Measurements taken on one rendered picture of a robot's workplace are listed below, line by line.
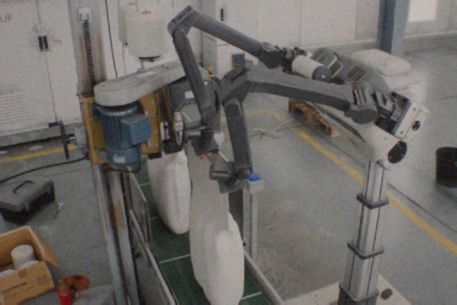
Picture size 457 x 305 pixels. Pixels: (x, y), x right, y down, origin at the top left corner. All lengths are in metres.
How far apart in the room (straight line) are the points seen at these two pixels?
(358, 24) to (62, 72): 4.62
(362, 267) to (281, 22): 5.17
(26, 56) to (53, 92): 0.43
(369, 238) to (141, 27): 1.27
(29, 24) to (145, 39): 2.97
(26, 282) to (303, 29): 5.37
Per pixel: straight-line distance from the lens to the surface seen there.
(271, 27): 6.92
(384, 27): 8.02
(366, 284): 2.31
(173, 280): 2.49
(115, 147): 2.00
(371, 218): 2.08
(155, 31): 1.87
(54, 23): 4.77
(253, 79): 1.26
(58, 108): 4.98
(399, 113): 1.49
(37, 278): 3.09
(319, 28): 7.34
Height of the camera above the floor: 2.02
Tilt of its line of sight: 26 degrees down
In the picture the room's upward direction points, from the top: 1 degrees counter-clockwise
